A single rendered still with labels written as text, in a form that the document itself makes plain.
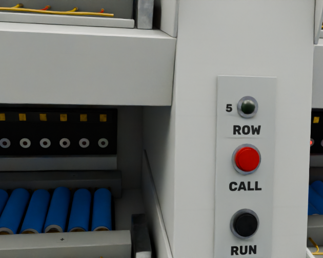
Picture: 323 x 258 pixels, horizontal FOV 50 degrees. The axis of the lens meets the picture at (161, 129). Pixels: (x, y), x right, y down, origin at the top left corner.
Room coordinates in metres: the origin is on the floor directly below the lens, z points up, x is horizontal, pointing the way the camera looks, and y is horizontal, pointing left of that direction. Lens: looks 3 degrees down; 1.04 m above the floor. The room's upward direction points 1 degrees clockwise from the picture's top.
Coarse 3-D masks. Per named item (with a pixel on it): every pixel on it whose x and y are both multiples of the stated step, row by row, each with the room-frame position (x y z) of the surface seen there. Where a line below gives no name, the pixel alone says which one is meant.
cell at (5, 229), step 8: (16, 192) 0.33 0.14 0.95; (24, 192) 0.34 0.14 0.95; (8, 200) 0.33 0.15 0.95; (16, 200) 0.32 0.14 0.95; (24, 200) 0.33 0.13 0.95; (8, 208) 0.31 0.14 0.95; (16, 208) 0.31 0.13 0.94; (24, 208) 0.32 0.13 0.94; (8, 216) 0.30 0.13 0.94; (16, 216) 0.30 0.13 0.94; (0, 224) 0.29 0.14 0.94; (8, 224) 0.29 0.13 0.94; (16, 224) 0.30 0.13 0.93; (8, 232) 0.29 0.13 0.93; (16, 232) 0.29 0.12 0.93
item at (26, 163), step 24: (0, 168) 0.36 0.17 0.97; (24, 168) 0.37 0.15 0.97; (48, 168) 0.37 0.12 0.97; (72, 168) 0.38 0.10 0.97; (96, 168) 0.38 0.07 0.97; (144, 168) 0.36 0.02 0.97; (144, 192) 0.36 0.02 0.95; (120, 216) 0.34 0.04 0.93; (144, 216) 0.30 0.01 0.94; (144, 240) 0.27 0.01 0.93; (168, 240) 0.24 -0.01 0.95
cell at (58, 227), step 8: (56, 192) 0.34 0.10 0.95; (64, 192) 0.34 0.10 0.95; (56, 200) 0.33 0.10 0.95; (64, 200) 0.33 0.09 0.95; (56, 208) 0.31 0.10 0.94; (64, 208) 0.32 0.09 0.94; (48, 216) 0.31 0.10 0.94; (56, 216) 0.30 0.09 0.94; (64, 216) 0.31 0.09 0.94; (48, 224) 0.29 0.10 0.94; (56, 224) 0.29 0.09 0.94; (64, 224) 0.30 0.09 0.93
